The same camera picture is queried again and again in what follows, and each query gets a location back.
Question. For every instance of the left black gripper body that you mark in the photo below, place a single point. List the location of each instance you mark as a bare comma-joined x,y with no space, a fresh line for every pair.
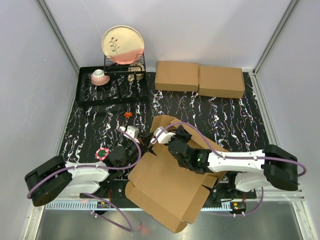
132,151

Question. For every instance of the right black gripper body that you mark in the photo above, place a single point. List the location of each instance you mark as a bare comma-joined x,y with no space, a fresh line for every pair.
184,138

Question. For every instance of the cardboard box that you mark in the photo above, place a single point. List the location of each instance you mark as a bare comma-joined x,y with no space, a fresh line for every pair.
177,76
221,82
172,195

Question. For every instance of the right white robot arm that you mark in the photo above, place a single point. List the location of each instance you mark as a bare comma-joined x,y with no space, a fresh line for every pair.
271,166

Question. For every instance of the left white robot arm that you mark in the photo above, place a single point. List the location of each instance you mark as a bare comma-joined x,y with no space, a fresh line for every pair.
57,178

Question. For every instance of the pink green flower coaster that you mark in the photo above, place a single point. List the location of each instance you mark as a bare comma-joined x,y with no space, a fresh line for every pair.
102,153

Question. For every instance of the red maple leaf ornament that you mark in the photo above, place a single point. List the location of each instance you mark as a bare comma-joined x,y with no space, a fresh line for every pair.
128,114

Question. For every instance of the pink patterned bowl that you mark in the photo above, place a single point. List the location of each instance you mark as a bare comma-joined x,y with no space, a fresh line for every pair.
98,78

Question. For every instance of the cream ceramic mug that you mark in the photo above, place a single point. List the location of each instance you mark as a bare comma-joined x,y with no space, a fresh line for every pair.
136,72

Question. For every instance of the cream pink floral plate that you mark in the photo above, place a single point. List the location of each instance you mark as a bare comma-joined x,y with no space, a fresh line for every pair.
122,44

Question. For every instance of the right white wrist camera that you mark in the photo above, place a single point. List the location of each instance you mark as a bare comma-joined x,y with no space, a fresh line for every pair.
161,137

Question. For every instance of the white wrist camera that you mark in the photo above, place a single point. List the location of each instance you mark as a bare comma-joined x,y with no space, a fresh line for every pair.
161,137
130,132

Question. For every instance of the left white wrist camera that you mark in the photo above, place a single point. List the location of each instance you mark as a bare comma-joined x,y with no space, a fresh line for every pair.
130,132

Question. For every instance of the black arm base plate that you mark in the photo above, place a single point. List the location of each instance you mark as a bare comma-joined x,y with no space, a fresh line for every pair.
219,194

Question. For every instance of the black wire tray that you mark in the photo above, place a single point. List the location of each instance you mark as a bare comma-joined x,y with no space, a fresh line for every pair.
117,91

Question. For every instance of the black wire plate rack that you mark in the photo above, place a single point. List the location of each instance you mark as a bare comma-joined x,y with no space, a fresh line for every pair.
113,69

